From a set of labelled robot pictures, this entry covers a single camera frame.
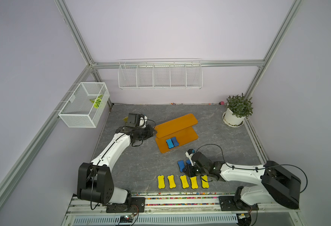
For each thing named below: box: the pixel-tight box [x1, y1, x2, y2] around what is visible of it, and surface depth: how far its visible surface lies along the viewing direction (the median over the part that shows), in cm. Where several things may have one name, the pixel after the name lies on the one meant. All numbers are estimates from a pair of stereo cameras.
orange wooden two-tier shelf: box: [154, 113, 199, 154], surface depth 94 cm
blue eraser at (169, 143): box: [165, 138, 174, 149], surface depth 96 cm
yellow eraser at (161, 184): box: [157, 175, 166, 189], surface depth 82 cm
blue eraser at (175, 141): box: [171, 137, 180, 147], surface depth 98 cm
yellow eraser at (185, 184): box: [180, 175, 190, 189], surface depth 81 cm
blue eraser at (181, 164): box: [177, 160, 185, 173], surface depth 88 cm
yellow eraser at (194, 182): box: [189, 176, 199, 189], surface depth 81 cm
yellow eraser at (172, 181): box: [167, 174, 177, 189], surface depth 81 cm
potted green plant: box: [222, 92, 254, 128], surface depth 96 cm
